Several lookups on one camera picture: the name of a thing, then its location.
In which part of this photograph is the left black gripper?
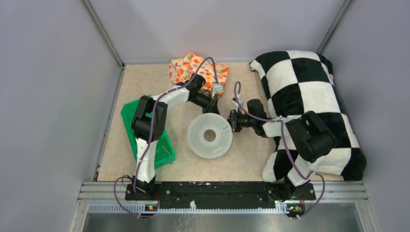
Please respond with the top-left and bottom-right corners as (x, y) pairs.
(190, 92), (221, 121)

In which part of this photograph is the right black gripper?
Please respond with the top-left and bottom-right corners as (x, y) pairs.
(218, 110), (256, 133)

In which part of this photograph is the grey plastic cable spool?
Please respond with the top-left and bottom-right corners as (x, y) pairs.
(187, 113), (233, 159)

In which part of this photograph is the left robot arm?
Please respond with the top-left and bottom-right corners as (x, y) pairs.
(131, 74), (220, 200)

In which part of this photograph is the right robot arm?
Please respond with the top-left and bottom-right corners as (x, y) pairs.
(227, 97), (337, 199)

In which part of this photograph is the floral orange cloth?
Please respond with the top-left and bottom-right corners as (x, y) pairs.
(169, 53), (229, 96)

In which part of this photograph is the green plastic compartment bin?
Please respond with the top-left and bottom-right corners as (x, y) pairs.
(120, 94), (176, 169)

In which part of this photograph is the black white checkered pillow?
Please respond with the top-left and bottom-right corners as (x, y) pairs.
(249, 50), (366, 182)

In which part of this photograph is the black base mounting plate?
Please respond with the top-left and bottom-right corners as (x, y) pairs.
(125, 181), (316, 209)

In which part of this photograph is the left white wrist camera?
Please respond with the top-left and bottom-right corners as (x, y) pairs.
(211, 83), (224, 98)

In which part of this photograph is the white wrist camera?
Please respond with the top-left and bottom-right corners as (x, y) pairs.
(211, 83), (224, 98)
(232, 98), (243, 111)

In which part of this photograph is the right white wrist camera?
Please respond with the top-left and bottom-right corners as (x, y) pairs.
(232, 98), (243, 111)

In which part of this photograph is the aluminium frame rail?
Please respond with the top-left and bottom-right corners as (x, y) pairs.
(77, 181), (368, 214)

